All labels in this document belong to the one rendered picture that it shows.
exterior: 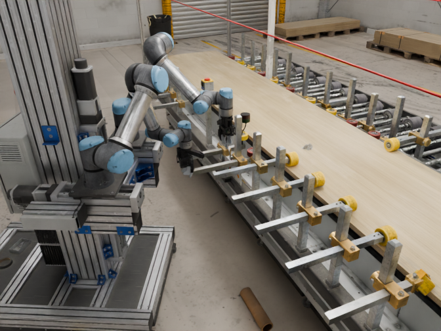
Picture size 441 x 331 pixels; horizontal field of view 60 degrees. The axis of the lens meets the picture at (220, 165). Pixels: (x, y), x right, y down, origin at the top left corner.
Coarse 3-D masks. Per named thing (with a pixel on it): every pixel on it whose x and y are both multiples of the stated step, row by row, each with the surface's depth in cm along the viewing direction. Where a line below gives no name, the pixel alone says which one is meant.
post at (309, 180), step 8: (304, 176) 170; (312, 176) 169; (304, 184) 172; (312, 184) 170; (304, 192) 173; (312, 192) 173; (304, 200) 175; (304, 224) 181; (304, 232) 184; (304, 240) 186
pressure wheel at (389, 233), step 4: (380, 228) 162; (384, 228) 161; (388, 228) 161; (392, 228) 161; (380, 232) 162; (384, 232) 160; (388, 232) 159; (392, 232) 160; (396, 232) 160; (384, 236) 160; (388, 236) 159; (392, 236) 159; (396, 236) 160; (384, 240) 161; (388, 240) 159; (380, 244) 163; (384, 244) 161
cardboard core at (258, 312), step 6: (246, 288) 249; (240, 294) 250; (246, 294) 246; (252, 294) 246; (246, 300) 243; (252, 300) 241; (252, 306) 238; (258, 306) 237; (252, 312) 236; (258, 312) 233; (264, 312) 234; (258, 318) 231; (264, 318) 229; (258, 324) 230; (264, 324) 226; (270, 324) 230; (264, 330) 230
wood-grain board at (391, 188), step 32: (192, 64) 423; (224, 64) 421; (256, 96) 330; (288, 96) 329; (256, 128) 271; (288, 128) 270; (320, 128) 270; (352, 128) 269; (320, 160) 229; (352, 160) 229; (384, 160) 228; (320, 192) 199; (352, 192) 199; (384, 192) 198; (416, 192) 198; (352, 224) 176; (384, 224) 176; (416, 224) 176; (416, 256) 157
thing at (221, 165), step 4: (248, 156) 243; (232, 160) 239; (236, 160) 239; (248, 160) 241; (212, 164) 235; (216, 164) 235; (220, 164) 235; (224, 164) 235; (228, 164) 237; (232, 164) 238; (236, 164) 239; (196, 168) 231; (200, 168) 231; (204, 168) 231; (208, 168) 232; (212, 168) 233; (216, 168) 234; (220, 168) 235; (196, 172) 230; (200, 172) 231; (204, 172) 232
